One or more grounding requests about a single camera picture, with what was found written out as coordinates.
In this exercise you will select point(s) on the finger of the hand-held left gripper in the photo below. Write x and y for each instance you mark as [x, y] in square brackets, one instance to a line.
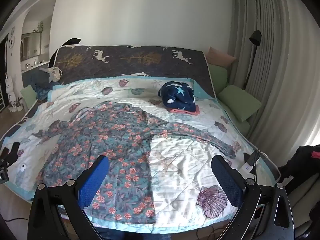
[12, 151]

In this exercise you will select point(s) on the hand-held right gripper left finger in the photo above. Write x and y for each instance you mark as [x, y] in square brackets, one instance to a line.
[95, 180]

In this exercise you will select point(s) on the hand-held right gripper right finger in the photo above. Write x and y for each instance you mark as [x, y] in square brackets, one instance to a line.
[226, 180]

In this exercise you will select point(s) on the teal floral shirt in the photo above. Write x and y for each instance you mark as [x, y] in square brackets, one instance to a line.
[117, 145]

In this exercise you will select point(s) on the white power adapter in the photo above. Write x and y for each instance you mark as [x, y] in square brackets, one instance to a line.
[247, 167]

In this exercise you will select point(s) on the white seashell print quilt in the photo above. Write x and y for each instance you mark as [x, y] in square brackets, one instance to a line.
[180, 165]

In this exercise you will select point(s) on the white rabbit figurine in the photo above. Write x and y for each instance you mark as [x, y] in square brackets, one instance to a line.
[11, 93]

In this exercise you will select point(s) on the green cushion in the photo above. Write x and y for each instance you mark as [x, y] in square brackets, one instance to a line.
[28, 95]

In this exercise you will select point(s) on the blue crumpled cloth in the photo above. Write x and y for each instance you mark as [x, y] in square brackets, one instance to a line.
[41, 88]

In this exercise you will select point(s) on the pink folded cloth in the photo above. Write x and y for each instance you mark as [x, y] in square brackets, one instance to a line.
[190, 111]

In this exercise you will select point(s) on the black clothing pile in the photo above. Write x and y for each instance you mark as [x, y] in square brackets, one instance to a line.
[302, 162]

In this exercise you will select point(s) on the green pillow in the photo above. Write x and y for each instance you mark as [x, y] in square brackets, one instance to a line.
[218, 77]
[238, 102]

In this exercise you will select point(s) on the navy star print garment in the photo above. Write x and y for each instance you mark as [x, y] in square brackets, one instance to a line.
[178, 96]

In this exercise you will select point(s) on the pink pillow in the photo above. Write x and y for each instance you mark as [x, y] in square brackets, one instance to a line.
[220, 56]

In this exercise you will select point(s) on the dark deer print headboard cover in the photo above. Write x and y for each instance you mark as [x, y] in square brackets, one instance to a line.
[135, 61]

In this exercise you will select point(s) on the black cloth on headboard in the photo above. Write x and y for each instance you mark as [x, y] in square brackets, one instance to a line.
[73, 41]

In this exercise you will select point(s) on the grey curtain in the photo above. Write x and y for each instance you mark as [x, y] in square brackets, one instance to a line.
[280, 62]

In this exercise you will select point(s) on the black floor lamp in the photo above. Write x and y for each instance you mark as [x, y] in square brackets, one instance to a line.
[253, 52]

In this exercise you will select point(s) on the wall mirror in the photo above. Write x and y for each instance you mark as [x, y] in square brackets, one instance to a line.
[31, 43]

